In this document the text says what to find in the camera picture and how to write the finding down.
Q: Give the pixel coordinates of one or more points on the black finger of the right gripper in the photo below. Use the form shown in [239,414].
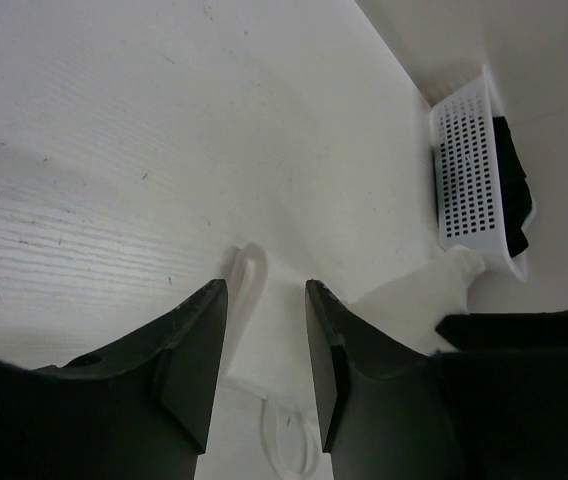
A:
[482,331]

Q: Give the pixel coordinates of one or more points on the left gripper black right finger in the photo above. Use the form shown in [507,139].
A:
[386,411]

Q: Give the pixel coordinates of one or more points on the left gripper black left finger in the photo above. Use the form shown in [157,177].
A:
[137,408]

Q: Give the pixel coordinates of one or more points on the white tank top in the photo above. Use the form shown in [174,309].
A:
[266,350]

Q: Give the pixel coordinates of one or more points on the black tank top pile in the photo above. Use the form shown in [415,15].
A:
[517,202]

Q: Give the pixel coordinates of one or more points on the white plastic basket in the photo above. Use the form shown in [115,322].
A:
[466,171]

